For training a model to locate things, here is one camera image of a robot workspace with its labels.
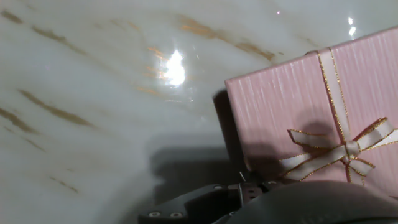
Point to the marble pattern board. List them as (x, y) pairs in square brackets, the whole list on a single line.
[(93, 93)]

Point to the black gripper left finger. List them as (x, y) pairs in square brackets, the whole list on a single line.
[(192, 205)]

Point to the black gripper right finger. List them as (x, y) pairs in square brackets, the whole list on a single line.
[(253, 190)]

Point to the pink gift box lid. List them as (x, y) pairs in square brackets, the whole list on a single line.
[(311, 118)]

